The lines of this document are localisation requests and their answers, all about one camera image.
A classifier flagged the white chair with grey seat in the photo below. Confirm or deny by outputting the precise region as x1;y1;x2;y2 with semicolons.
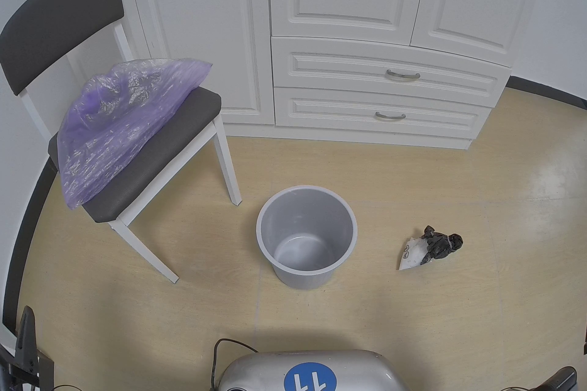
0;0;243;284

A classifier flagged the pale grey trash bin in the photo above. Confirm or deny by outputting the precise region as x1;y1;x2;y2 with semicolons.
256;185;359;290

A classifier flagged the crumpled black plastic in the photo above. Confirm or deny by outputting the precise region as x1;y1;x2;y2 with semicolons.
419;225;464;266

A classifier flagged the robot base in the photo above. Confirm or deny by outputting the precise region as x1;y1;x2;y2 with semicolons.
219;350;410;391

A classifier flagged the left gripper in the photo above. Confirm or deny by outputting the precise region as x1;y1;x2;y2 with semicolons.
0;306;55;391

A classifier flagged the black cable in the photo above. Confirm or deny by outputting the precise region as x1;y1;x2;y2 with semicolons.
210;338;260;389

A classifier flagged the white printed wrapper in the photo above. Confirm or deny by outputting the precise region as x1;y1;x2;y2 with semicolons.
397;236;430;271

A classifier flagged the purple plastic bag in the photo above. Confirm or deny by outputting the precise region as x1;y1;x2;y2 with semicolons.
59;58;214;211

